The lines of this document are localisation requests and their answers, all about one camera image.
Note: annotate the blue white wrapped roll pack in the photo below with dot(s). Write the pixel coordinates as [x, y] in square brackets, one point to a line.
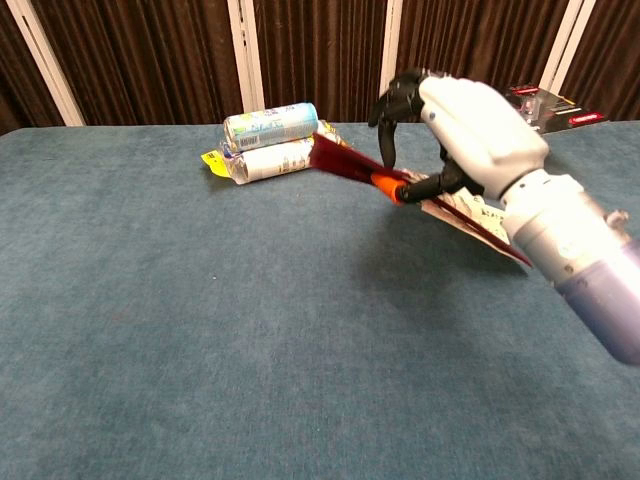
[270, 125]

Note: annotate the white screen frame post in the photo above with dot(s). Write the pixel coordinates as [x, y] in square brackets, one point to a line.
[392, 35]
[245, 50]
[567, 45]
[45, 60]

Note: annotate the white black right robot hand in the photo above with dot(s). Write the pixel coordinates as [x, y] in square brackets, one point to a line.
[480, 125]

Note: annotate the brown pleated screen panel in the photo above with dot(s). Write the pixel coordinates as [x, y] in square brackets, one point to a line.
[450, 35]
[15, 75]
[150, 60]
[615, 50]
[320, 50]

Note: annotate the blue felt table cover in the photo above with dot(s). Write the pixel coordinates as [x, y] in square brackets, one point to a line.
[150, 300]

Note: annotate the white roll pack yellow ends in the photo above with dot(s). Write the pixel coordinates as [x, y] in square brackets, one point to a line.
[270, 167]

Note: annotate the lavender right robot arm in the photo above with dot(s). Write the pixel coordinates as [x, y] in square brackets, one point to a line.
[575, 250]

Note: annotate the red wooden folding paper fan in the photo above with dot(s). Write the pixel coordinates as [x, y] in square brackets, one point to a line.
[340, 160]

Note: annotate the black blister card package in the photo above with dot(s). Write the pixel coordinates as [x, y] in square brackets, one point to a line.
[580, 117]

